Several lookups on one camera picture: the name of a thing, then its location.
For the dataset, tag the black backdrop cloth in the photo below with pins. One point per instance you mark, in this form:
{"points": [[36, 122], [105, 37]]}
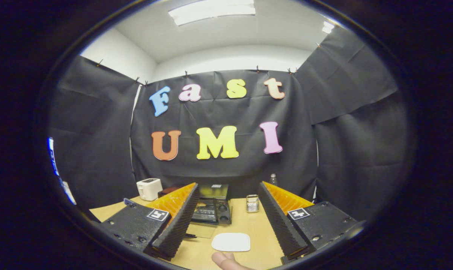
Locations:
{"points": [[361, 157]]}

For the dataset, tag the black electric oven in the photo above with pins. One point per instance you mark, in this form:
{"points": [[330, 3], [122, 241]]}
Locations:
{"points": [[223, 210]]}

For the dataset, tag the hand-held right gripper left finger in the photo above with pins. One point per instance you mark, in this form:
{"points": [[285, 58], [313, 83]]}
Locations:
{"points": [[175, 228]]}

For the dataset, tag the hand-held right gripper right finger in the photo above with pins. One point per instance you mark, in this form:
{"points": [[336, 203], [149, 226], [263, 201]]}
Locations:
{"points": [[280, 225]]}

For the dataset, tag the small blue object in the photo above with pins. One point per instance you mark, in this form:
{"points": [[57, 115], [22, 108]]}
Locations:
{"points": [[128, 201]]}

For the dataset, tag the white plate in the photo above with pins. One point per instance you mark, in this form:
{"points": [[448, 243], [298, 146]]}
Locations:
{"points": [[231, 242]]}

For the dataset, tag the metal mesh holder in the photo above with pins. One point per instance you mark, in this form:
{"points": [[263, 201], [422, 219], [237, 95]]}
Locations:
{"points": [[252, 203]]}

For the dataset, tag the ceiling light panel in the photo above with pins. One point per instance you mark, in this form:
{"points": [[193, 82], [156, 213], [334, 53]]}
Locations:
{"points": [[328, 27], [211, 11]]}

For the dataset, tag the white toaster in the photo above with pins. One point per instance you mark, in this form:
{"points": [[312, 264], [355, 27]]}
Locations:
{"points": [[149, 189]]}

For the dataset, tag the clear plastic water bottle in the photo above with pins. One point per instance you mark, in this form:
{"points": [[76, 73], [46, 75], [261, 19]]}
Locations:
{"points": [[273, 180]]}

